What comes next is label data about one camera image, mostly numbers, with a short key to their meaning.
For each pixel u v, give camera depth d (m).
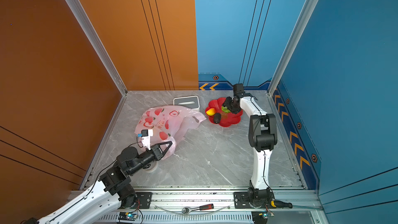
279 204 0.71
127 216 0.71
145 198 0.74
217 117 0.99
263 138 0.56
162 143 0.68
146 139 0.66
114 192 0.52
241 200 0.72
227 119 1.05
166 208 0.72
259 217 0.70
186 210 0.69
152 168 0.81
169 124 0.88
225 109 0.99
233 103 0.77
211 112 1.02
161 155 0.65
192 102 1.09
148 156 0.63
